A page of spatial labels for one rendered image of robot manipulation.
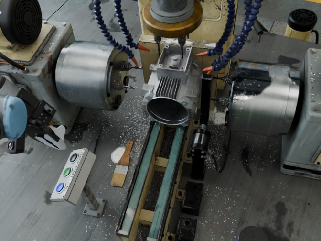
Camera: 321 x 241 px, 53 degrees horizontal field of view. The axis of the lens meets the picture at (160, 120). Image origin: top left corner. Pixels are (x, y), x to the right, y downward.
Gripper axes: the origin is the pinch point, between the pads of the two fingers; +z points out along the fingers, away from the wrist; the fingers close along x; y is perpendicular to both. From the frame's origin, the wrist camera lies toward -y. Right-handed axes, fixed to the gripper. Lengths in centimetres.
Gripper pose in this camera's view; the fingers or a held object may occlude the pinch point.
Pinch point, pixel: (61, 148)
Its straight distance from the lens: 100.9
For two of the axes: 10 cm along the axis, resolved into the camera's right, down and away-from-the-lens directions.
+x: -7.9, 1.7, 5.9
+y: 2.4, -8.0, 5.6
